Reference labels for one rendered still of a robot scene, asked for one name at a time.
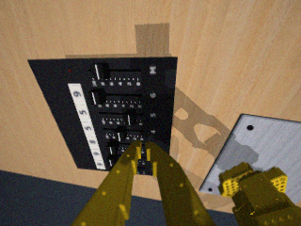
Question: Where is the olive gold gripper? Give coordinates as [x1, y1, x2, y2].
[71, 140, 216, 226]

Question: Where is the black lighting desk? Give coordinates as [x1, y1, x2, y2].
[27, 56, 178, 176]

